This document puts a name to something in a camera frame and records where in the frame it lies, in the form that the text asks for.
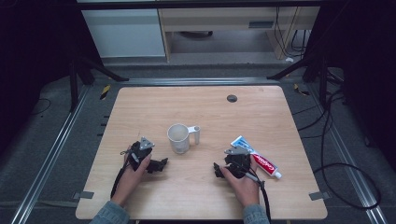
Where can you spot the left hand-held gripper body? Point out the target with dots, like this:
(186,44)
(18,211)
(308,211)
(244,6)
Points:
(138,153)

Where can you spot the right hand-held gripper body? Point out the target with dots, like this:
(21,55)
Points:
(238,159)

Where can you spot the person's left hand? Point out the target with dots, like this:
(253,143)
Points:
(130,182)

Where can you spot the person's right hand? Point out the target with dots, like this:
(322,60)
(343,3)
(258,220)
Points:
(243,188)

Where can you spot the red and blue toothpaste tube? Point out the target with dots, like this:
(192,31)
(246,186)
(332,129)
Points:
(260,161)

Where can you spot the grey round table grommet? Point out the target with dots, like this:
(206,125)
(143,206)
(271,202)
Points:
(232,98)

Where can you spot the grey tape piece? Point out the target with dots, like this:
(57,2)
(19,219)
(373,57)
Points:
(84,195)
(319,195)

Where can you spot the yellow and black tape strip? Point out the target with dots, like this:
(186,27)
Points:
(300,90)
(105,91)

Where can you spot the black metal stand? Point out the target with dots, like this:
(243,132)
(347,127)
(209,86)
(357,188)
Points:
(74,81)
(314,68)

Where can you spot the white cabinet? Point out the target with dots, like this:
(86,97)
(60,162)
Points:
(124,32)

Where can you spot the aluminium floor rail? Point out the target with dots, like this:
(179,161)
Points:
(46,161)
(348,155)
(199,81)

